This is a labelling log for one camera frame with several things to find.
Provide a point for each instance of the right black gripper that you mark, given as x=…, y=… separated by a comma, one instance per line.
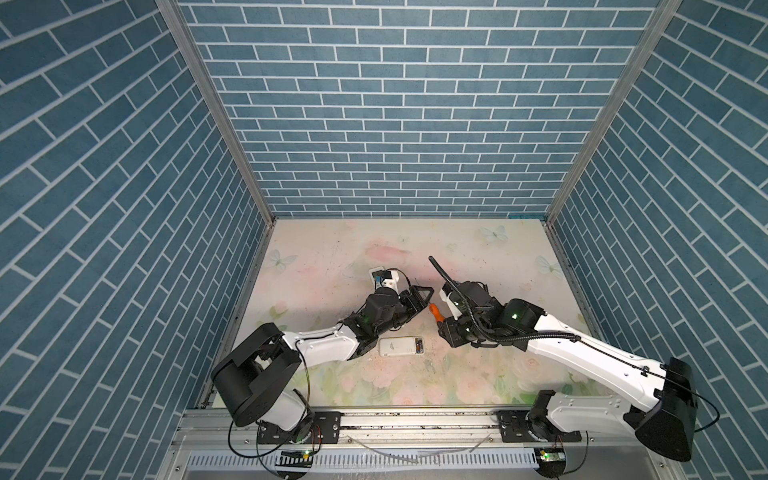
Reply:
x=449, y=336

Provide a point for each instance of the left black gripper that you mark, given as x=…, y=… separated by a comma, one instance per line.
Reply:
x=413, y=310

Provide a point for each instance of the orange handled screwdriver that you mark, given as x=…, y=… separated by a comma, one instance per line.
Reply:
x=434, y=310

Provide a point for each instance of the white remote control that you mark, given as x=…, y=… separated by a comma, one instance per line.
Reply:
x=400, y=346
x=375, y=273

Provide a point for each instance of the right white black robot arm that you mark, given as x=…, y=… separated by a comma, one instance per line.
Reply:
x=653, y=401

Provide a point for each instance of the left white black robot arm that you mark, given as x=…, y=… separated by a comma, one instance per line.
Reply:
x=252, y=380

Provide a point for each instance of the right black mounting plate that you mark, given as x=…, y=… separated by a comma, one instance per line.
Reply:
x=520, y=426

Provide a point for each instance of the black mounting plate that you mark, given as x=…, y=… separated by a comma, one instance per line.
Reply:
x=520, y=426
x=319, y=427

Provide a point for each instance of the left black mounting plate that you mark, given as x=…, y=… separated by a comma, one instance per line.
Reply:
x=319, y=427

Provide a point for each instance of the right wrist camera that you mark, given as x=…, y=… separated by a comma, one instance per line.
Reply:
x=451, y=301

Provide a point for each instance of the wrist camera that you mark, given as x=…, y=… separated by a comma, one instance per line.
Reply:
x=390, y=278
x=451, y=301

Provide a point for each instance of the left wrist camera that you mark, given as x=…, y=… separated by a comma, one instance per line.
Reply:
x=390, y=278

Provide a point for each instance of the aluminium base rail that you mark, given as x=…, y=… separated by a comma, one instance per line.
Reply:
x=597, y=456

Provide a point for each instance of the white perforated cable duct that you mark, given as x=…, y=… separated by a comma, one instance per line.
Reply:
x=366, y=461

